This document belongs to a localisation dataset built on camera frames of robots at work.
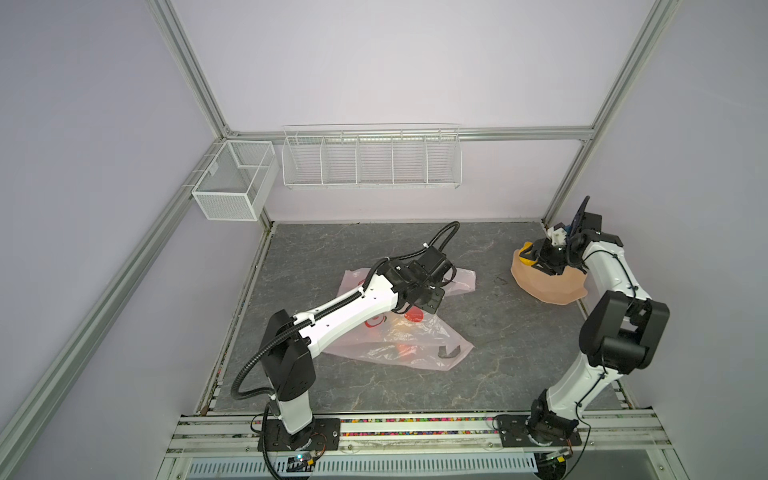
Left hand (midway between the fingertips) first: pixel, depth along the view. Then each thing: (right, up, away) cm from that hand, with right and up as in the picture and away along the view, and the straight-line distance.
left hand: (430, 301), depth 78 cm
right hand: (+32, +11, +12) cm, 36 cm away
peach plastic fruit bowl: (+40, +3, +24) cm, 46 cm away
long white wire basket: (-16, +46, +23) cm, 54 cm away
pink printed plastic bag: (+1, -10, -2) cm, 10 cm away
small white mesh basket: (-63, +37, +24) cm, 77 cm away
